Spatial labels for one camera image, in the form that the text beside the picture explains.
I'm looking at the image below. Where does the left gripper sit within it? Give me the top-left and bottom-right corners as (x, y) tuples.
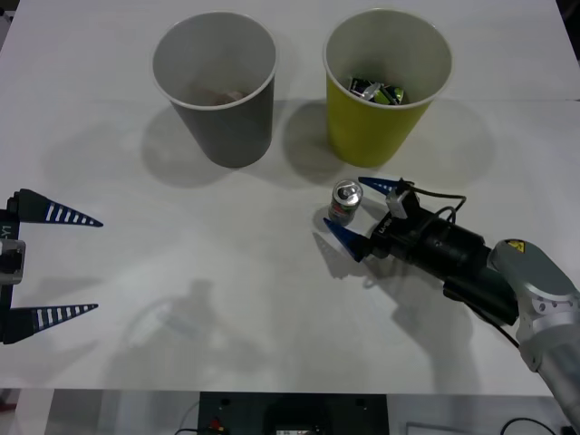
(0, 188), (104, 346)

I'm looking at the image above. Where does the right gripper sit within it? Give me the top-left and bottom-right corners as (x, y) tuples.
(322, 176), (437, 265)

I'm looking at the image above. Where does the green and silver drink can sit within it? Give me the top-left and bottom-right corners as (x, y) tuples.
(327, 179), (365, 227)

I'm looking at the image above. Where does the yellow-green plastic waste bin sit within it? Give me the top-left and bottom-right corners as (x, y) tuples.
(322, 7), (454, 169)

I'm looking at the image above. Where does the crushed green drink can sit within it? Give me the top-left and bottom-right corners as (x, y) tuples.
(373, 83), (406, 106)

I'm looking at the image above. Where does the crushed black drink can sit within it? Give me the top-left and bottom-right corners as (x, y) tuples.
(348, 76), (381, 99)

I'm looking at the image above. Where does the grey plastic waste bin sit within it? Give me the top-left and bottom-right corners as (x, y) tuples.
(150, 12), (278, 169)

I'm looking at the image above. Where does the brownish crumpled plastic bottle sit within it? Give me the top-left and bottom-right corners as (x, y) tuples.
(184, 81), (248, 108)

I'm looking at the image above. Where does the black robot torso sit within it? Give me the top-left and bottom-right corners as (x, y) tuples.
(198, 392), (389, 435)

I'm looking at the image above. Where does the black cable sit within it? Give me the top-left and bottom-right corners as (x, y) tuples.
(501, 416), (566, 435)

